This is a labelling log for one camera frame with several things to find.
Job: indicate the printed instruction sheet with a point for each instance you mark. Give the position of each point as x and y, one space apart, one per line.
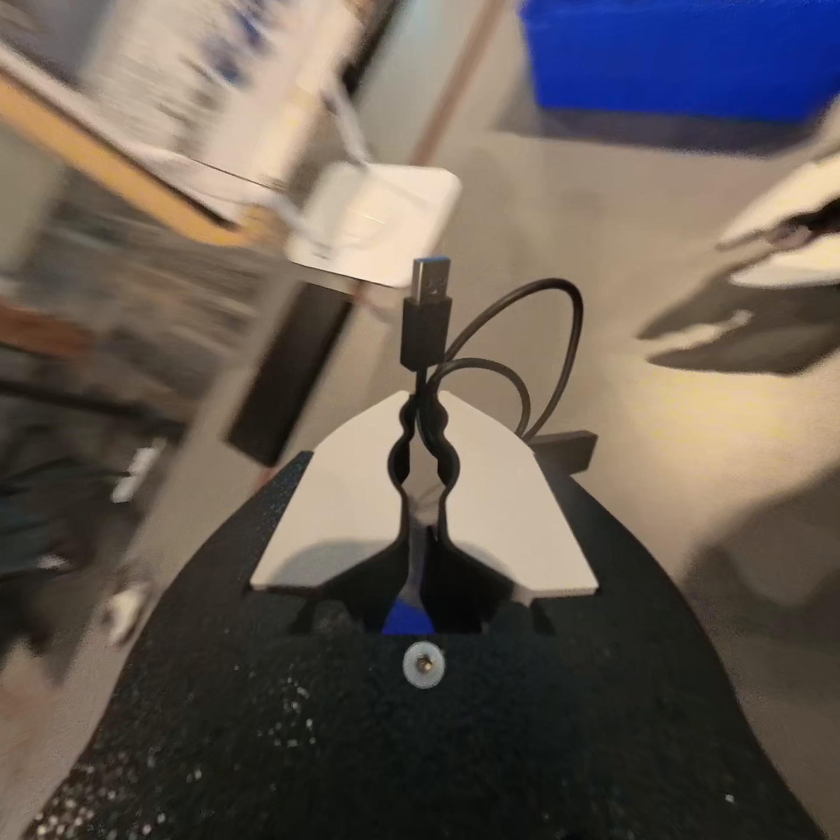
197 85

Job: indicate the black desk panel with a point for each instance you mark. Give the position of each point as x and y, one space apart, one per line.
289 374

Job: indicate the blue plastic bin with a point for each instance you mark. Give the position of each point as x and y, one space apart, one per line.
689 52

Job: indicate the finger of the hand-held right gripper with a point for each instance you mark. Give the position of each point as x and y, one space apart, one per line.
800 269
787 197

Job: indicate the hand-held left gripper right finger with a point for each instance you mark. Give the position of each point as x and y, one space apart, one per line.
512 512

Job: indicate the white sign base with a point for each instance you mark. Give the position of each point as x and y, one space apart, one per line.
380 223

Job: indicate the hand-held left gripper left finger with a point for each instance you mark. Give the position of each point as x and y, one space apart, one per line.
341 512

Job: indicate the wooden sign board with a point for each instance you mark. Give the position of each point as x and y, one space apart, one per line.
98 157

